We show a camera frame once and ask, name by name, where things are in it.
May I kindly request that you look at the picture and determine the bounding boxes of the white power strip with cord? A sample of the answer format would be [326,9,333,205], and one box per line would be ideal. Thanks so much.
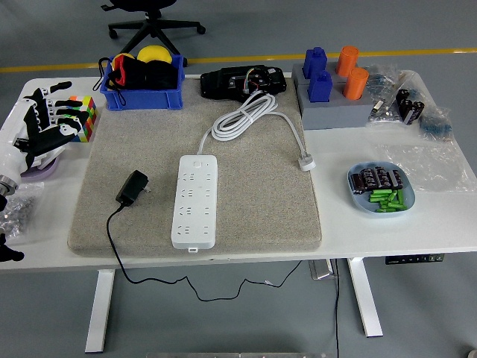
[171,91,318,254]

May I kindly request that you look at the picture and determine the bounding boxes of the purple plate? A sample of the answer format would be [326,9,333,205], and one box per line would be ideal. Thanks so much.
[20,156,60,183]

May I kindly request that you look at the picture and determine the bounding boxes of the blue square peg block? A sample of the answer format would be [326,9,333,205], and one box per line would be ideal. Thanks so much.
[302,46,328,80]
[307,69,333,104]

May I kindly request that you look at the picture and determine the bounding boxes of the grey holder block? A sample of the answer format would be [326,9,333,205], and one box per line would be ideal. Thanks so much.
[299,82,375,131]
[291,62,373,87]

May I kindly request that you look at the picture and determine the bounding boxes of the bag of black capacitors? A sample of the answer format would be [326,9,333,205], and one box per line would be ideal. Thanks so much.
[393,70,429,127]

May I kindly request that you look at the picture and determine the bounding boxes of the empty clear plastic bag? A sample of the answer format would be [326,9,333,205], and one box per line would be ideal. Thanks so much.
[374,139,477,194]

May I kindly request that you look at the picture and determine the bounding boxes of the metal box under table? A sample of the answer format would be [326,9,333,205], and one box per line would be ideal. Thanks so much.
[308,260,338,280]

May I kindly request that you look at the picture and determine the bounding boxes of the large yellow ball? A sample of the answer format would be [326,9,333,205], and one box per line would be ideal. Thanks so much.
[136,45,173,64]

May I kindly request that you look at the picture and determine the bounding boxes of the white table leg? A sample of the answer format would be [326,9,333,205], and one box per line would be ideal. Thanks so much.
[84,270,116,354]
[347,257,384,339]

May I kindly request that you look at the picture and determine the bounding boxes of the black hanging cable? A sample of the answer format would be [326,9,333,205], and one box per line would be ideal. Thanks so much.
[334,259,341,358]

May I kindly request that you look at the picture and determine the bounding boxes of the light blue dish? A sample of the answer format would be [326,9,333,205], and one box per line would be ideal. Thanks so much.
[347,161,417,218]

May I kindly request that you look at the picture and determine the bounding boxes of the blue plastic bin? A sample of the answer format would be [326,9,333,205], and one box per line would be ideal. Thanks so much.
[100,54,186,112]

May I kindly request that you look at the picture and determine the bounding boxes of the black drawstring pouch red trim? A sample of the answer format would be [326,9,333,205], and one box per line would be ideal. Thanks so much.
[97,55,180,108]

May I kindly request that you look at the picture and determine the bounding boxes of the black office chair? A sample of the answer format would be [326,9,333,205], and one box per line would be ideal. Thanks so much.
[100,0,206,68]

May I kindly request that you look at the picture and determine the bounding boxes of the black table control panel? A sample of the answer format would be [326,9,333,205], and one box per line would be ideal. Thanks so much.
[385,254,446,266]

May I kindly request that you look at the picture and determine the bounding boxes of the black electronic device with wires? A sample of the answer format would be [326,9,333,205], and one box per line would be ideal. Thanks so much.
[199,63,288,101]

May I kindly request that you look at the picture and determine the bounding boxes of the white wall socket panel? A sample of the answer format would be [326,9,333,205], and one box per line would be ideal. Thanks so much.
[28,145,70,169]

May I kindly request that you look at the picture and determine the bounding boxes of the bag of blue components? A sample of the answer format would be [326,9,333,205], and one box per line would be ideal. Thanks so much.
[364,63,399,98]
[417,106,455,142]

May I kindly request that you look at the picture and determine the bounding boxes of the black power adapter with cord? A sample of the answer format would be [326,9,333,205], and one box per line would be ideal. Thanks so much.
[106,170,303,302]

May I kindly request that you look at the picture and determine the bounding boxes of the bag of small metal parts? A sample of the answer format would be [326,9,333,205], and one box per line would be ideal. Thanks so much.
[367,97,403,123]

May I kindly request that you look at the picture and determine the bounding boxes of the colourful puzzle cube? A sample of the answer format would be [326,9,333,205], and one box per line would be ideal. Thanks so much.
[69,95,98,143]

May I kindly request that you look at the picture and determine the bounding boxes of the bag of metal screws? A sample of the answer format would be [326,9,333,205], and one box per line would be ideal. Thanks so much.
[0,181,45,239]

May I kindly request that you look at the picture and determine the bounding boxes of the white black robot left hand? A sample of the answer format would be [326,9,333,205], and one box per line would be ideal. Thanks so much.
[0,81,90,180]

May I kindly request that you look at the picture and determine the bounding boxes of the grey-brown mat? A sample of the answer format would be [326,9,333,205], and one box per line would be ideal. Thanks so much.
[67,74,323,258]

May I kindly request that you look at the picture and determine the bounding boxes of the orange cylinder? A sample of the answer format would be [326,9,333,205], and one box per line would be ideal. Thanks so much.
[342,66,370,101]
[335,45,360,78]

